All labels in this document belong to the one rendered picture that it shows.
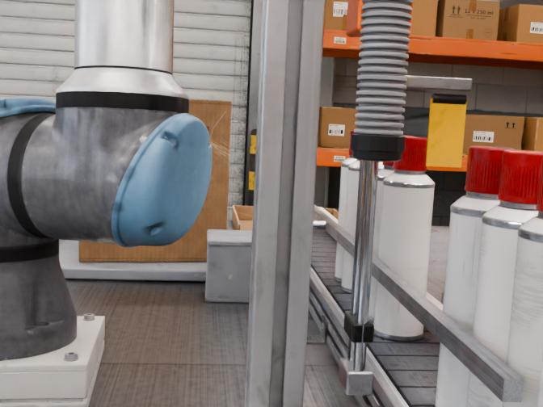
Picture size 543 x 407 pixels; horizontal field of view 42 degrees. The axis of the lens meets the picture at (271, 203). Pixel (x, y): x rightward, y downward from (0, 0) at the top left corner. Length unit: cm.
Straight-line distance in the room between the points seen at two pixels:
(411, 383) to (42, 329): 33
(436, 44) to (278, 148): 394
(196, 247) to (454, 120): 67
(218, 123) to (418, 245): 54
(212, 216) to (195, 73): 375
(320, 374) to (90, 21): 42
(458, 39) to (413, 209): 384
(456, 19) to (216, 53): 158
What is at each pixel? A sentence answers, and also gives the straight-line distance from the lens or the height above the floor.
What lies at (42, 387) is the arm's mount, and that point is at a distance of 67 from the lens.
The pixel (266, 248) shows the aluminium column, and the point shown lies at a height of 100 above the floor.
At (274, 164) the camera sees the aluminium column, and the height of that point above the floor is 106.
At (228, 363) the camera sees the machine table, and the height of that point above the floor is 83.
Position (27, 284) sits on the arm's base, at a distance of 68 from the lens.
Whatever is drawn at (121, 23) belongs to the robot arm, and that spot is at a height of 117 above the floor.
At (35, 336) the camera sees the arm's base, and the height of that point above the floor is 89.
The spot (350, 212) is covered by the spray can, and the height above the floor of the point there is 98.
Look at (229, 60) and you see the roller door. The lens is 491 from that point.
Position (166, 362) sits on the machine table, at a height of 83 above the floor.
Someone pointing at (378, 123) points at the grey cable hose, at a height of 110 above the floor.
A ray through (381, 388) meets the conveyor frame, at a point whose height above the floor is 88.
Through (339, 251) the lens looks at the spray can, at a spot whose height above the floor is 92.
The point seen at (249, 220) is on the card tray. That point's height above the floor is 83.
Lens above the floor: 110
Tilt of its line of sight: 7 degrees down
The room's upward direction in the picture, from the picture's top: 3 degrees clockwise
